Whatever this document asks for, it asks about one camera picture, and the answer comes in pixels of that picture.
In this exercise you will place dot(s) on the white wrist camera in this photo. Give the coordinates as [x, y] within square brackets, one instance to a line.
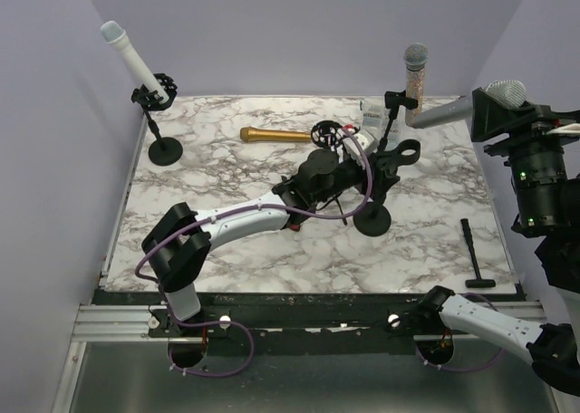
[568, 130]
[357, 144]

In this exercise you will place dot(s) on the white microphone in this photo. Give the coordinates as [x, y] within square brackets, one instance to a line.
[117, 38]

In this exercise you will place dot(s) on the gold microphone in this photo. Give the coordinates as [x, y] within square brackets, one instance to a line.
[250, 134]

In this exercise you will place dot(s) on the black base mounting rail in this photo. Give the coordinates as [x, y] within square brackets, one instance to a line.
[234, 324]

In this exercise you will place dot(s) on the glitter microphone silver head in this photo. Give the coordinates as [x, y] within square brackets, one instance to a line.
[415, 58]

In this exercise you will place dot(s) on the aluminium extrusion rail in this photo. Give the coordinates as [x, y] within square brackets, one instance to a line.
[104, 323]

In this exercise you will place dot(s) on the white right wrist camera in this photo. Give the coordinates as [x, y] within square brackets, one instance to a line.
[568, 130]

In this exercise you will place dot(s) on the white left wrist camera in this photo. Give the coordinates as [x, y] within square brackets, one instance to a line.
[357, 144]

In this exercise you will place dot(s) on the clear plastic organizer box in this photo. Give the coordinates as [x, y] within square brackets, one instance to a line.
[375, 118]

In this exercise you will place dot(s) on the grey microphone silver head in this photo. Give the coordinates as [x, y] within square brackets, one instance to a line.
[509, 93]

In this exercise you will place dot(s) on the black tripod shock-mount stand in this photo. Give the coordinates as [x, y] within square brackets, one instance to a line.
[325, 135]

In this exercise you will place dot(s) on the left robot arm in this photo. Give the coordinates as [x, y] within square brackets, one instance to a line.
[177, 246]

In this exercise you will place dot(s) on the black round-base clip stand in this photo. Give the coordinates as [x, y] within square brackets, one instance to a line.
[393, 102]

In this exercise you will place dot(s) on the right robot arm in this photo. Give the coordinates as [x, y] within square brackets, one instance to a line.
[547, 213]

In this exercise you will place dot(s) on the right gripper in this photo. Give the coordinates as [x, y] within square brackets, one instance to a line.
[490, 117]

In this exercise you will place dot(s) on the black hex key tool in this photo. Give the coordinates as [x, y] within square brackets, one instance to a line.
[477, 282]

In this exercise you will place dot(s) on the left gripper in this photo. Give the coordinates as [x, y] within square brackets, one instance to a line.
[376, 177]

